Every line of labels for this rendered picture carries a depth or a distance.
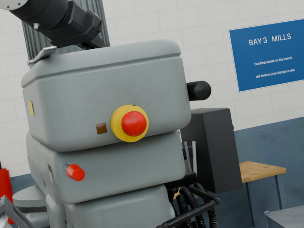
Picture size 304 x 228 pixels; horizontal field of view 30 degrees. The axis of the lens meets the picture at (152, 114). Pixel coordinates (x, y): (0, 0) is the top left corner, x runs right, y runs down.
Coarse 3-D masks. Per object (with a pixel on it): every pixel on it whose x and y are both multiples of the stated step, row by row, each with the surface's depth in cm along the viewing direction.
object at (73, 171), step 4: (64, 164) 99; (68, 164) 97; (72, 164) 91; (64, 168) 98; (68, 168) 90; (72, 168) 88; (76, 168) 86; (80, 168) 86; (68, 172) 89; (72, 172) 86; (76, 172) 86; (80, 172) 86; (84, 172) 86; (68, 176) 91; (72, 176) 86; (76, 176) 86; (80, 176) 86; (84, 176) 86; (76, 180) 86; (80, 180) 86
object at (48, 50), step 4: (44, 48) 83; (48, 48) 83; (52, 48) 83; (56, 48) 84; (40, 52) 88; (44, 52) 85; (48, 52) 86; (52, 52) 87; (40, 56) 90; (44, 56) 91; (48, 56) 93; (28, 60) 102; (32, 60) 102; (36, 60) 98; (28, 64) 103; (32, 64) 105
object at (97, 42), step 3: (96, 36) 113; (96, 39) 112; (99, 39) 113; (87, 42) 111; (90, 42) 111; (93, 42) 112; (96, 42) 112; (99, 42) 113; (102, 42) 114; (90, 45) 112; (93, 45) 112; (96, 45) 112; (99, 45) 113; (102, 45) 114
